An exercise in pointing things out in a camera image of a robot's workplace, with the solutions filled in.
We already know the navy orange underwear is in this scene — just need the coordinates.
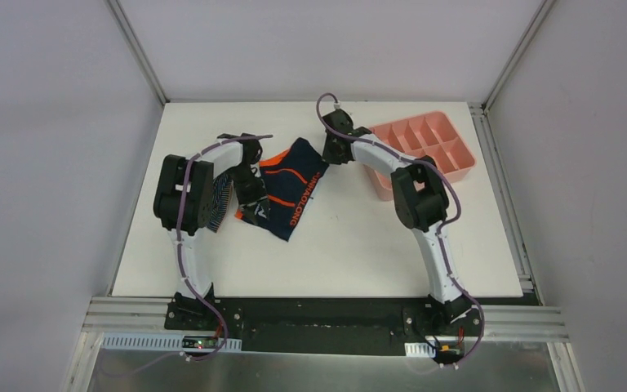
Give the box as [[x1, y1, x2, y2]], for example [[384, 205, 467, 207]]
[[234, 138, 329, 242]]

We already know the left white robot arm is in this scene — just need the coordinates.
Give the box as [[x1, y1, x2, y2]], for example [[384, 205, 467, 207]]
[[153, 133, 271, 331]]

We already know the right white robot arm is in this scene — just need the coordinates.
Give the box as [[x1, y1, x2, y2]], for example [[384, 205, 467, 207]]
[[318, 108, 474, 335]]

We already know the striped blue underwear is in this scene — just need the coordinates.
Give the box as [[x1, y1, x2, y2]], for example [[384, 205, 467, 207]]
[[207, 173, 233, 233]]

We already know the pink divided organizer tray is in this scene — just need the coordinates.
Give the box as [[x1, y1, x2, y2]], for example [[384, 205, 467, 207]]
[[370, 110, 478, 197]]

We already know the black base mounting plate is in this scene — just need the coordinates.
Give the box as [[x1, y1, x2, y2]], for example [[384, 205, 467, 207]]
[[164, 293, 484, 357]]

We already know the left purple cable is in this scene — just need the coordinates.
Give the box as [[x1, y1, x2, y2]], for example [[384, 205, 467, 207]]
[[176, 134, 274, 363]]

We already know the left white cable duct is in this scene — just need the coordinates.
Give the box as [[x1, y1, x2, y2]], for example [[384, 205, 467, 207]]
[[100, 332, 242, 354]]

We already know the white cable duct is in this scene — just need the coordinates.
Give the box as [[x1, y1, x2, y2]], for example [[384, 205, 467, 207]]
[[404, 342, 436, 359], [100, 332, 242, 354]]

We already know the right white cable duct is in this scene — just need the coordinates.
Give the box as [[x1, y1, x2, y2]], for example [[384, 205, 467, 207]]
[[404, 342, 436, 359]]

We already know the aluminium frame rail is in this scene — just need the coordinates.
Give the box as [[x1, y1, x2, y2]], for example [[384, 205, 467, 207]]
[[83, 296, 570, 343]]

